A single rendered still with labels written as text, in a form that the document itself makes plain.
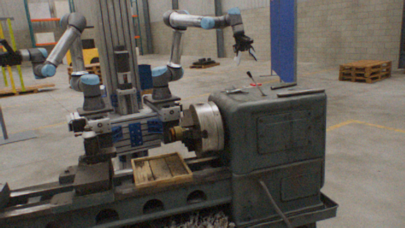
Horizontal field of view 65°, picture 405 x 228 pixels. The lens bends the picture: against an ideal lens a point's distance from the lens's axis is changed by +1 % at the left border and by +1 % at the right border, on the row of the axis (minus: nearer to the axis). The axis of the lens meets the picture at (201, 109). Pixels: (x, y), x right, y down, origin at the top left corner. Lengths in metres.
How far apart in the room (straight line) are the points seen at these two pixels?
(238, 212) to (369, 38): 11.01
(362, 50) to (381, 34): 0.81
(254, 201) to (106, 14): 1.61
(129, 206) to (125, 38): 1.25
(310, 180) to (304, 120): 0.38
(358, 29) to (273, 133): 11.04
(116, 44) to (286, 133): 1.38
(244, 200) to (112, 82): 1.29
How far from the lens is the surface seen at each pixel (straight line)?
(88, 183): 1.66
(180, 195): 1.79
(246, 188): 1.84
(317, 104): 1.90
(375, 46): 12.41
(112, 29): 2.45
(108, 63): 2.47
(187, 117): 1.84
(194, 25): 2.07
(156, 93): 2.38
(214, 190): 1.83
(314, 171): 2.02
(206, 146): 1.71
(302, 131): 1.88
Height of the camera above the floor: 1.65
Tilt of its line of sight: 14 degrees down
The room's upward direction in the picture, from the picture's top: 4 degrees counter-clockwise
